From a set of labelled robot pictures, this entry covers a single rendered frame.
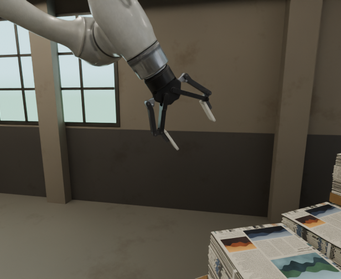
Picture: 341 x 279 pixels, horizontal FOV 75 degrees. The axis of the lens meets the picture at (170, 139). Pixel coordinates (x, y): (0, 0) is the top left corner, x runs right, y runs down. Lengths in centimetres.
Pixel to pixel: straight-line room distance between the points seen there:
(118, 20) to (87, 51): 15
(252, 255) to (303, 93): 229
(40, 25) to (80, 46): 9
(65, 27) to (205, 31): 242
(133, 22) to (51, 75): 293
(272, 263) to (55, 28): 83
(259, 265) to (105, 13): 73
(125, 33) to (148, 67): 8
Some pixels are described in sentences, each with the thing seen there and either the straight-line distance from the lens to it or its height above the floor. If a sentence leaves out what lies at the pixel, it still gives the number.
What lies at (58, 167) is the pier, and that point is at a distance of 355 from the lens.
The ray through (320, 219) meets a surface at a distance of 107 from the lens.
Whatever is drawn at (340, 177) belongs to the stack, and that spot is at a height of 119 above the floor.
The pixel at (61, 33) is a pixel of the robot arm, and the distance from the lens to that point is 65.
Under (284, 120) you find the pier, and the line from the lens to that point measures 282.
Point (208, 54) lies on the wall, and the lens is 290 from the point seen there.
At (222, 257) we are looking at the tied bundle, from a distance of 80.
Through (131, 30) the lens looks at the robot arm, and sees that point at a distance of 53.
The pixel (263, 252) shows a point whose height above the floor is 107.
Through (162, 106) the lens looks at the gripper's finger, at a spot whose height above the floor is 150.
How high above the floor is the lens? 153
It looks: 11 degrees down
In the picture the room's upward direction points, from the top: straight up
